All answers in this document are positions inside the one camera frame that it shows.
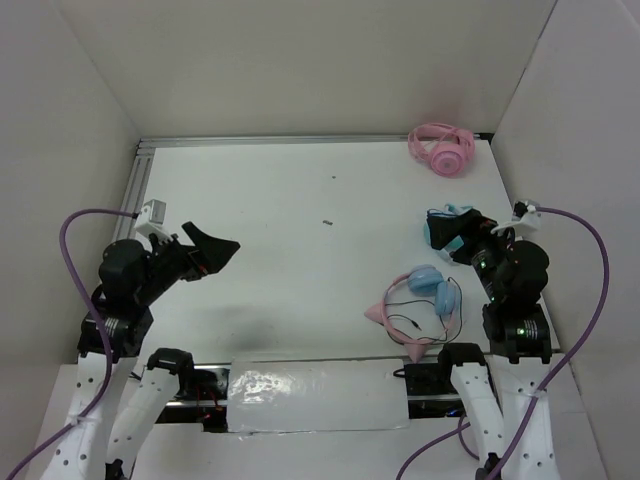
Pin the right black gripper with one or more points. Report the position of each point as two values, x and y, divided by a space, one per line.
472 226

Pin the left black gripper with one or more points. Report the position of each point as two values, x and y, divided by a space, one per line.
208 255

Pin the pink blue cat-ear headphones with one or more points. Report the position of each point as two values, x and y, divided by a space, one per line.
424 284

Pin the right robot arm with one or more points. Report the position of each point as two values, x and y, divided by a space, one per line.
503 392

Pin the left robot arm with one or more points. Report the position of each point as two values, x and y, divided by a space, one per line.
103 438

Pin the teal white cat-ear headphones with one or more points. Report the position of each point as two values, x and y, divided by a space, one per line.
455 244

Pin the pink round headphones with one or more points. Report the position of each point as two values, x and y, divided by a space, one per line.
445 149

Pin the shiny foil sheet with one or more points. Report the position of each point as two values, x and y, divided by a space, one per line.
325 396

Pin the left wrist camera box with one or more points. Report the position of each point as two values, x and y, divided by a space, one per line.
150 220

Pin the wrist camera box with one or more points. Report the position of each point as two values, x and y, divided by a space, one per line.
525 220
150 220

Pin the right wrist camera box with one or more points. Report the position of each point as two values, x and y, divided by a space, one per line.
525 220

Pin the aluminium frame rail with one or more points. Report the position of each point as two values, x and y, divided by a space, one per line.
303 186

